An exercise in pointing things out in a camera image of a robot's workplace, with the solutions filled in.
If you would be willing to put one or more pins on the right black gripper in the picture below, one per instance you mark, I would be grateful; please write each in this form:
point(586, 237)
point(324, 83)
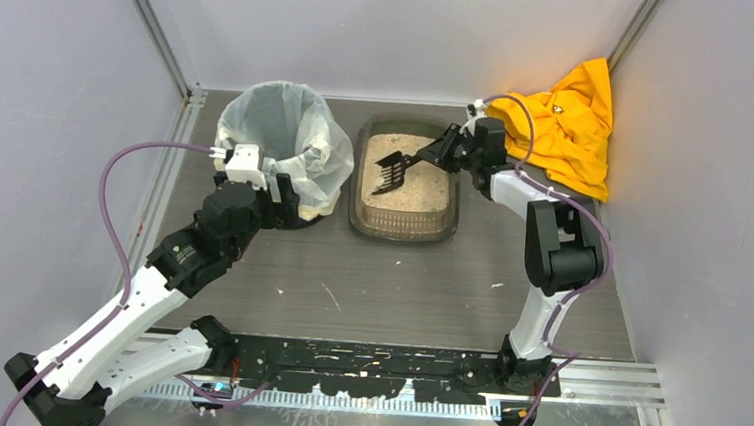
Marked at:
point(454, 147)

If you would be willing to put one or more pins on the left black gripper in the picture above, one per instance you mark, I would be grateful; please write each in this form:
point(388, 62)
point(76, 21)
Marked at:
point(282, 197)

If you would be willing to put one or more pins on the black litter scoop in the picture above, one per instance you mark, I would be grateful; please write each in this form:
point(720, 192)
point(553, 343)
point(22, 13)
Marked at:
point(393, 171)

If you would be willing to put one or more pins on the brown plastic litter box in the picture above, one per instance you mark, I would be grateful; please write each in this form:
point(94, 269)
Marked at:
point(390, 224)

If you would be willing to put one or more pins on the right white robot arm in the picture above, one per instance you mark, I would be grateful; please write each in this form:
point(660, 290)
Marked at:
point(563, 245)

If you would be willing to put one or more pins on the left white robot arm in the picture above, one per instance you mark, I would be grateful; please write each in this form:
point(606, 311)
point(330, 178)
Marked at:
point(86, 375)

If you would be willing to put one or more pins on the beige cat litter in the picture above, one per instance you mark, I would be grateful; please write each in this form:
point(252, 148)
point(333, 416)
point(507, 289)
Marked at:
point(426, 188)

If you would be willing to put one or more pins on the translucent white bin liner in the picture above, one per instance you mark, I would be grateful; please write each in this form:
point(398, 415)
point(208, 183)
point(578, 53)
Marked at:
point(296, 134)

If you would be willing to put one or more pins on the yellow cloth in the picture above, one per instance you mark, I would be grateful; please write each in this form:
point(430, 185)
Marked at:
point(564, 131)

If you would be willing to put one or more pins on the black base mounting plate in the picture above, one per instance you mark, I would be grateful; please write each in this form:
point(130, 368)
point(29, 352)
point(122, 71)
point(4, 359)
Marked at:
point(374, 370)

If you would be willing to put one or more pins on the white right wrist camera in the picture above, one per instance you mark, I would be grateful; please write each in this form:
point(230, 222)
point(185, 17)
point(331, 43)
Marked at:
point(474, 112)

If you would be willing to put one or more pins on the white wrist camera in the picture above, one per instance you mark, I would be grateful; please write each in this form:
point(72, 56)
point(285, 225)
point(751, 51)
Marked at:
point(241, 164)
point(474, 112)

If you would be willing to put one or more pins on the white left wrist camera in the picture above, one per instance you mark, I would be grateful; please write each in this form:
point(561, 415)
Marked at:
point(241, 164)

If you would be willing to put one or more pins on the aluminium frame rail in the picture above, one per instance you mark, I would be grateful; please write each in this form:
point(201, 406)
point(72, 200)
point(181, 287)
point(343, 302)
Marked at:
point(582, 382)

